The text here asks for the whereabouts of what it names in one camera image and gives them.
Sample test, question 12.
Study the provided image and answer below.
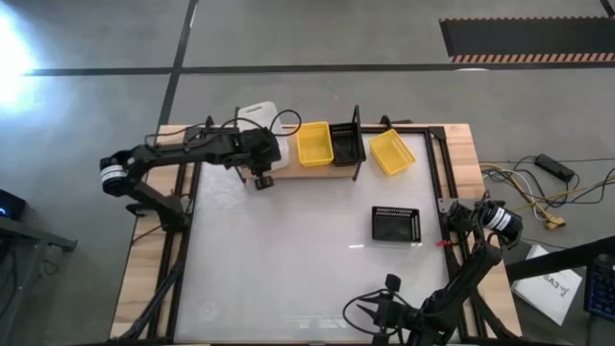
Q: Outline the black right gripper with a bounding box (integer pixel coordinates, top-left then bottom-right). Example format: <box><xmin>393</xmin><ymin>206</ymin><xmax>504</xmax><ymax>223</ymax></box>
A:
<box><xmin>356</xmin><ymin>296</ymin><xmax>419</xmax><ymax>337</ymax></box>

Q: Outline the white plastic basket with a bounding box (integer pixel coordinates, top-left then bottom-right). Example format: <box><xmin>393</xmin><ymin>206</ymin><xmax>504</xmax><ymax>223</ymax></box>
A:
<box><xmin>237</xmin><ymin>100</ymin><xmax>292</xmax><ymax>172</ymax></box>

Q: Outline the yellow plastic basket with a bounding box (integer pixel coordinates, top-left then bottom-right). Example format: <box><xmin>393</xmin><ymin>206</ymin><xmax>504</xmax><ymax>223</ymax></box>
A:
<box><xmin>295</xmin><ymin>121</ymin><xmax>335</xmax><ymax>168</ymax></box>
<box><xmin>368</xmin><ymin>128</ymin><xmax>417</xmax><ymax>178</ymax></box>

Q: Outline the black slotted plastic basket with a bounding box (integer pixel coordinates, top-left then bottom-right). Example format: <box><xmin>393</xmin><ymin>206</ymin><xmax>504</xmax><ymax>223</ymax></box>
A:
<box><xmin>371</xmin><ymin>205</ymin><xmax>423</xmax><ymax>244</ymax></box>
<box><xmin>329</xmin><ymin>122</ymin><xmax>367</xmax><ymax>167</ymax></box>

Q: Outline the white printed box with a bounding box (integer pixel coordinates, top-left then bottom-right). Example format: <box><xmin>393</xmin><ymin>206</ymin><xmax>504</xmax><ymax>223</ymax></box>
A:
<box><xmin>510</xmin><ymin>244</ymin><xmax>583</xmax><ymax>327</ymax></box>

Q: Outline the black metal bar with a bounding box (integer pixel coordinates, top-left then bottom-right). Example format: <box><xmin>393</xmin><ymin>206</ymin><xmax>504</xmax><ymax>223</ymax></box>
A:
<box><xmin>504</xmin><ymin>235</ymin><xmax>615</xmax><ymax>284</ymax></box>

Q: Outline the blue-lit keyboard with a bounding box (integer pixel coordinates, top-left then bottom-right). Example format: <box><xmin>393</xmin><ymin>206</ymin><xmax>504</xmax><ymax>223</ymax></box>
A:
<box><xmin>583</xmin><ymin>253</ymin><xmax>615</xmax><ymax>322</ymax></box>

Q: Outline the black power adapter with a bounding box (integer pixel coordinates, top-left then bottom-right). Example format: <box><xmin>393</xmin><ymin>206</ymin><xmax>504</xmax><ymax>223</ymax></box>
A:
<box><xmin>534</xmin><ymin>153</ymin><xmax>577</xmax><ymax>183</ymax></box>

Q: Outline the grey metal stand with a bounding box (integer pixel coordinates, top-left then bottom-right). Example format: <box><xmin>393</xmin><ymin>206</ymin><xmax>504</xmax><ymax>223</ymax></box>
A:
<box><xmin>0</xmin><ymin>215</ymin><xmax>78</xmax><ymax>346</ymax></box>

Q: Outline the black device with blue light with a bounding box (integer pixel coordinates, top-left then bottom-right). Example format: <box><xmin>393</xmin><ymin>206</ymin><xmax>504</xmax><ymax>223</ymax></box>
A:
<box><xmin>0</xmin><ymin>188</ymin><xmax>28</xmax><ymax>221</ymax></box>

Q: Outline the black hazard-striped floor mat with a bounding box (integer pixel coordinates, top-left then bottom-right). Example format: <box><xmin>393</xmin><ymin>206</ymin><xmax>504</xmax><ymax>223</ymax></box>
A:
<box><xmin>439</xmin><ymin>16</ymin><xmax>615</xmax><ymax>63</ymax></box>

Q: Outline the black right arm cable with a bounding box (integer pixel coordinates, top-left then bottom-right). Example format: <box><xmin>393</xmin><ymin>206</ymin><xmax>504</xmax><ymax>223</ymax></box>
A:
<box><xmin>342</xmin><ymin>290</ymin><xmax>385</xmax><ymax>334</ymax></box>

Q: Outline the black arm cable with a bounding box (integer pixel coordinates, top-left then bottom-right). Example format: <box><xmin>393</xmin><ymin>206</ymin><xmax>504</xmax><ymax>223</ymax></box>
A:
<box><xmin>143</xmin><ymin>109</ymin><xmax>303</xmax><ymax>148</ymax></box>
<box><xmin>342</xmin><ymin>290</ymin><xmax>385</xmax><ymax>334</ymax></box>

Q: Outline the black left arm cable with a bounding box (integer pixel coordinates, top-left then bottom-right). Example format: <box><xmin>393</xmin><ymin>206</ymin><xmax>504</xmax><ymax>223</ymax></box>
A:
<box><xmin>143</xmin><ymin>109</ymin><xmax>303</xmax><ymax>148</ymax></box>

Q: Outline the wooden shelf with black frame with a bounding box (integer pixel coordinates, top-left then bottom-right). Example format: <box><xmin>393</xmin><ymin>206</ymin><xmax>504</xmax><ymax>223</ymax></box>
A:
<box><xmin>224</xmin><ymin>104</ymin><xmax>361</xmax><ymax>183</ymax></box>

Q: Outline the black aluminium table frame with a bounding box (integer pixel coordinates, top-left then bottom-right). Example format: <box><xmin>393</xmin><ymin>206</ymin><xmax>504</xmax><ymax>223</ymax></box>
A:
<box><xmin>114</xmin><ymin>114</ymin><xmax>510</xmax><ymax>346</ymax></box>

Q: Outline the yellow floor cable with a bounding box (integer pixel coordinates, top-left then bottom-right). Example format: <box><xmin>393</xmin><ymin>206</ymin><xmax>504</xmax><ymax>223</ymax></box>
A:
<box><xmin>480</xmin><ymin>162</ymin><xmax>615</xmax><ymax>231</ymax></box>

